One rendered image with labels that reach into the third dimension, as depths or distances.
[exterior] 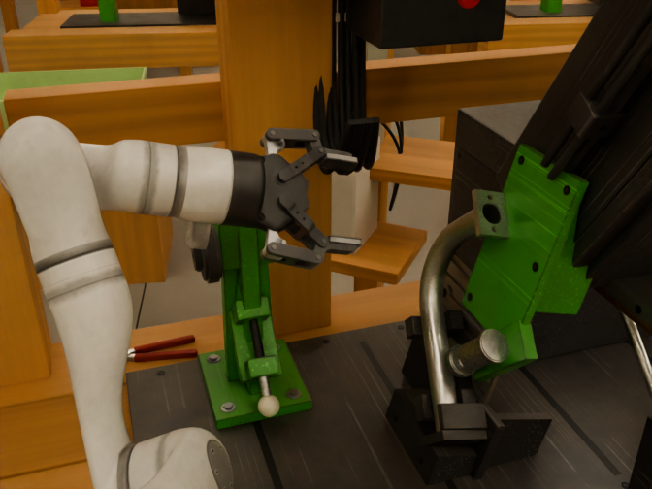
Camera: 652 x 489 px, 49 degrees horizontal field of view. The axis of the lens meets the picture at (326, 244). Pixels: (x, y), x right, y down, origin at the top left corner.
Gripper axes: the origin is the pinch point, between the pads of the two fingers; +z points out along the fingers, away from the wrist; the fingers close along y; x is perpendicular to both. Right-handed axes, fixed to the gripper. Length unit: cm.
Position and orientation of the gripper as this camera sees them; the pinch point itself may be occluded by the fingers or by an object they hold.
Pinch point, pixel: (351, 203)
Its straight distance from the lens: 77.2
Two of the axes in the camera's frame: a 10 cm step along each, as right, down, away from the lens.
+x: -3.9, 3.0, 8.7
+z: 9.2, 0.9, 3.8
